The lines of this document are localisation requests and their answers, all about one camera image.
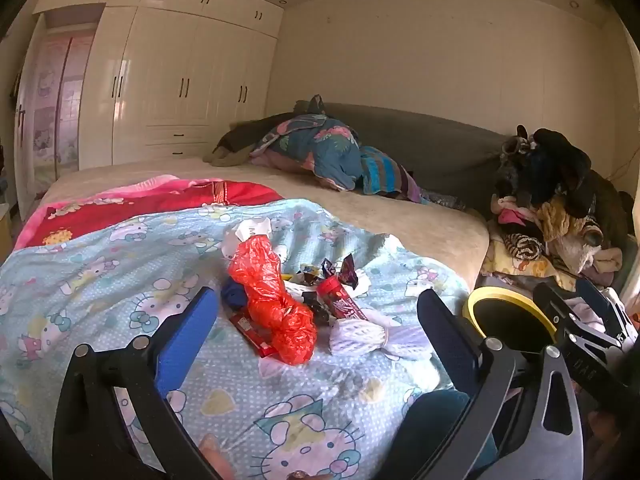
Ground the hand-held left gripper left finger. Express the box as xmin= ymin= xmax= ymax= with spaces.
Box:
xmin=52 ymin=286 xmax=236 ymax=480

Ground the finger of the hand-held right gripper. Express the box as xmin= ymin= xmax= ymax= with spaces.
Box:
xmin=532 ymin=282 xmax=623 ymax=403
xmin=575 ymin=279 xmax=640 ymax=341

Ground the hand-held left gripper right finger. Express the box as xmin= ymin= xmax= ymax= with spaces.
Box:
xmin=415 ymin=289 xmax=586 ymax=480

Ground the black bin with yellow rim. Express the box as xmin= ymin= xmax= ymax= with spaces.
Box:
xmin=462 ymin=287 xmax=558 ymax=356

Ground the blue rubber glove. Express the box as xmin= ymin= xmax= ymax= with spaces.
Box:
xmin=221 ymin=278 xmax=251 ymax=311

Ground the white yarn bundle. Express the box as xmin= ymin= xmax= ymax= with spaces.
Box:
xmin=330 ymin=317 xmax=436 ymax=362

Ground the red plastic bag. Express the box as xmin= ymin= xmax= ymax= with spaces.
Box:
xmin=228 ymin=236 xmax=318 ymax=366

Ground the red tube snack packet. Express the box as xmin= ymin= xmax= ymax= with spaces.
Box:
xmin=316 ymin=277 xmax=368 ymax=322

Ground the white paper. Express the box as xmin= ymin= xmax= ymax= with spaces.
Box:
xmin=234 ymin=217 xmax=274 ymax=261

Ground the dark wrapper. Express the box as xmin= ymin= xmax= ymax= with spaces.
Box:
xmin=300 ymin=292 xmax=331 ymax=323

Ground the small yellow blue wrapper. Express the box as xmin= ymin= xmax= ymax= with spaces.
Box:
xmin=280 ymin=267 xmax=321 ymax=284

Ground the grey folded sheet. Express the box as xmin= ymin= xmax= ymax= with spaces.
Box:
xmin=480 ymin=271 xmax=556 ymax=295

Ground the person's leg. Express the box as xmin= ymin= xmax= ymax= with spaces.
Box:
xmin=390 ymin=390 xmax=501 ymax=480

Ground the light blue cat print blanket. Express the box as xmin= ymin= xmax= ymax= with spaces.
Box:
xmin=0 ymin=197 xmax=473 ymax=480

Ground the pile of clothes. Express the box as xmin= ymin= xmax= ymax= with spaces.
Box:
xmin=480 ymin=125 xmax=636 ymax=291

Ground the clear plastic bag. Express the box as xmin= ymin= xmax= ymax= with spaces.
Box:
xmin=420 ymin=187 xmax=468 ymax=212

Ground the red pink blanket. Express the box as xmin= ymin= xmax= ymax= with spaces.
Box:
xmin=15 ymin=175 xmax=283 ymax=251

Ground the beige bed mattress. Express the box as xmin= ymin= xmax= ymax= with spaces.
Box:
xmin=40 ymin=157 xmax=491 ymax=281

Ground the striped towel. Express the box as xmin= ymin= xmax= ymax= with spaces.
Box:
xmin=360 ymin=146 xmax=426 ymax=203

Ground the grey headboard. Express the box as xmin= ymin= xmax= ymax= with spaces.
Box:
xmin=320 ymin=102 xmax=516 ymax=221

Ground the dark brown garment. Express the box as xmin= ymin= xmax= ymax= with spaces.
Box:
xmin=202 ymin=120 xmax=281 ymax=168

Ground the blue floral quilt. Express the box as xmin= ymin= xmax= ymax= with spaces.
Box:
xmin=250 ymin=95 xmax=363 ymax=192

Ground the white wardrobe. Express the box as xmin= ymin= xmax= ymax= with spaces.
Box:
xmin=12 ymin=0 xmax=286 ymax=221

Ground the pink cartoon print door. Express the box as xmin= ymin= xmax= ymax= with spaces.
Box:
xmin=30 ymin=30 xmax=96 ymax=198

